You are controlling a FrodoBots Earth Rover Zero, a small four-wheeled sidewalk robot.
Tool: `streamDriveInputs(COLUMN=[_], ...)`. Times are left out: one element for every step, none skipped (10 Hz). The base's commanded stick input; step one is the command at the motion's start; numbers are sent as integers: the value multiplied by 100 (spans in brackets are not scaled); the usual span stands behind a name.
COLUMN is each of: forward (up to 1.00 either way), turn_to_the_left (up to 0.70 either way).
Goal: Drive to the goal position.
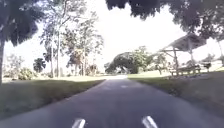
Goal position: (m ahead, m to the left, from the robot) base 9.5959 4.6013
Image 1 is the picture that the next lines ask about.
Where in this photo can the grass verge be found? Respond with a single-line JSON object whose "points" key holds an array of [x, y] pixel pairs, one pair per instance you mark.
{"points": [[36, 93], [196, 86]]}

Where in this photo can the large dark tree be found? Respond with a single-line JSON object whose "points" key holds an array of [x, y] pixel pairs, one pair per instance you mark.
{"points": [[13, 23]]}

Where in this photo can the round bushy tree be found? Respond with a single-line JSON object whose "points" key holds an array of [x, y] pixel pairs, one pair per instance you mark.
{"points": [[128, 61]]}

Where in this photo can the open shelter with roof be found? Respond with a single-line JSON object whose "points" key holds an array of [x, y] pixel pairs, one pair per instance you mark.
{"points": [[184, 45]]}

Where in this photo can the robot's own part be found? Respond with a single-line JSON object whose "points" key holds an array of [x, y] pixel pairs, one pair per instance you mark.
{"points": [[149, 122], [78, 123]]}

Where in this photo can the picnic bench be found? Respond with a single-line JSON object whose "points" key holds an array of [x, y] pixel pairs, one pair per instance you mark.
{"points": [[186, 70]]}

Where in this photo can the group of tall trees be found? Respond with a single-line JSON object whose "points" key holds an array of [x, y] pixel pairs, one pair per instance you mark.
{"points": [[78, 43]]}

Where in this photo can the grey asphalt path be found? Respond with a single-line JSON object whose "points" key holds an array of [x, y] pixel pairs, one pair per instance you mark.
{"points": [[116, 103]]}

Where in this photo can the overhanging tree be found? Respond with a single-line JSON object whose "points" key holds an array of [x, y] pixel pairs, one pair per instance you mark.
{"points": [[186, 11]]}

